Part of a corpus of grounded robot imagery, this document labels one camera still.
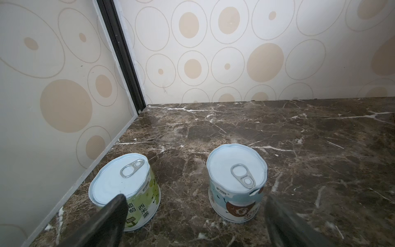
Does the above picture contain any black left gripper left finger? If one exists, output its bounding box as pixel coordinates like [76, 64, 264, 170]
[59, 194, 128, 247]

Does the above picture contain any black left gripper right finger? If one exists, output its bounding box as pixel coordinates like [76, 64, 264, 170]
[264, 195, 335, 247]

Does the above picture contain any black corner frame post left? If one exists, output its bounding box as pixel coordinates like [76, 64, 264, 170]
[96, 0, 146, 114]

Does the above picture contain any light blue bear can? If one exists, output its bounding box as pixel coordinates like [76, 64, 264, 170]
[206, 144, 267, 223]

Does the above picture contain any green label can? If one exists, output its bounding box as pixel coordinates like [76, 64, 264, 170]
[88, 153, 161, 232]

